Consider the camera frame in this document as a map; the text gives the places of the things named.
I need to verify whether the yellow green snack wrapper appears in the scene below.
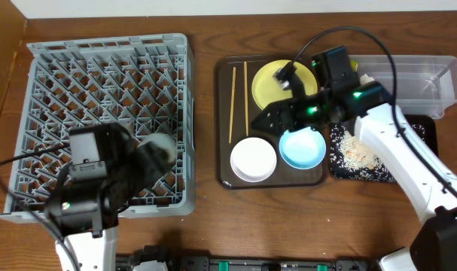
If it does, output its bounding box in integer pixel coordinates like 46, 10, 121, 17
350, 60, 358, 72

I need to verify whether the white paper cup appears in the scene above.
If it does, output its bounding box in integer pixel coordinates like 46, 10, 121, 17
139, 132, 177, 163

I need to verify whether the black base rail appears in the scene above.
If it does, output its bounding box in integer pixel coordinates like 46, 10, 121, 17
114, 245, 379, 271

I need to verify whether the light blue bowl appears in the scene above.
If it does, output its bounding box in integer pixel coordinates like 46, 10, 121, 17
279, 127, 326, 170

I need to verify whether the dark brown serving tray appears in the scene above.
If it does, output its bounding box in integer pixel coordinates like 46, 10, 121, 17
214, 53, 329, 190

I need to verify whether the white tissue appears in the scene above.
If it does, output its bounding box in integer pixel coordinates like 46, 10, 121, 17
360, 74, 375, 85

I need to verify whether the wooden chopstick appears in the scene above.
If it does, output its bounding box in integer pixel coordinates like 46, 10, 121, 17
243, 61, 249, 137
229, 66, 236, 144

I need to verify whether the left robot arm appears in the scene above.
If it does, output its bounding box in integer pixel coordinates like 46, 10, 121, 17
44, 123, 177, 270

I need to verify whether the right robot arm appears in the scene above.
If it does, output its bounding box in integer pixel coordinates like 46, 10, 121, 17
251, 47, 457, 270

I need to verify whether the black waste tray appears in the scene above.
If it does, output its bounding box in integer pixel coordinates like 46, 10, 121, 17
329, 115, 438, 183

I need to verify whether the yellow round plate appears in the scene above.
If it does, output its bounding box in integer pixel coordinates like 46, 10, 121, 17
251, 59, 318, 109

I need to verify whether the grey dishwasher rack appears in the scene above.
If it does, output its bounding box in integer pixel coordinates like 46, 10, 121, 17
0, 33, 196, 224

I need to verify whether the clear plastic waste bin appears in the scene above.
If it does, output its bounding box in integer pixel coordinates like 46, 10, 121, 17
348, 54, 457, 120

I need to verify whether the rice food waste pile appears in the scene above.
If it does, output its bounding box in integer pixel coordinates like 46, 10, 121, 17
339, 132, 382, 172

